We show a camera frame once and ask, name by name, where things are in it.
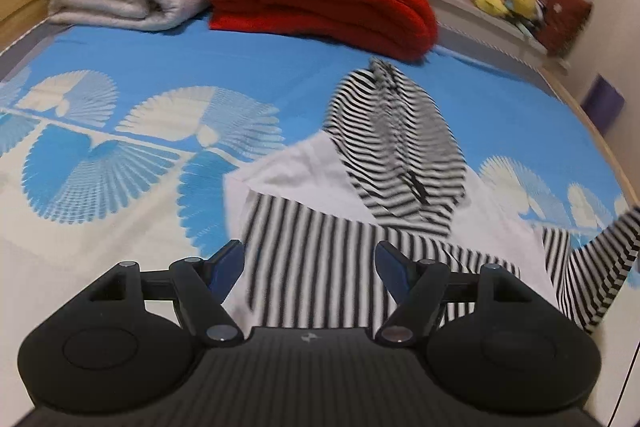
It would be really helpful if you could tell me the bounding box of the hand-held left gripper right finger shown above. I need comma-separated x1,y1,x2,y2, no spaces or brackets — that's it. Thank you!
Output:
374,241,543,348

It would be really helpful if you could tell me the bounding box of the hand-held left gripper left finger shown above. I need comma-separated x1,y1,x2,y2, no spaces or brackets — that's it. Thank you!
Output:
87,239,247,349

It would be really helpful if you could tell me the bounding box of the black white striped hoodie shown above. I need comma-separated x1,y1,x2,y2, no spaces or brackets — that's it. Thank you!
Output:
223,57,640,335

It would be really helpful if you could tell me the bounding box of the blue printed bed sheet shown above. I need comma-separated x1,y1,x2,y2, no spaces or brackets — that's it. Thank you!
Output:
0,14,640,427

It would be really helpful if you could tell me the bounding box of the white window sill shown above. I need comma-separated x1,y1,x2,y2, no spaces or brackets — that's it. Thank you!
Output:
425,0,571,68

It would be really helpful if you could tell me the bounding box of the red patterned cushion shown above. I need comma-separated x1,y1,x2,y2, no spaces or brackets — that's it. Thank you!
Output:
535,0,593,58

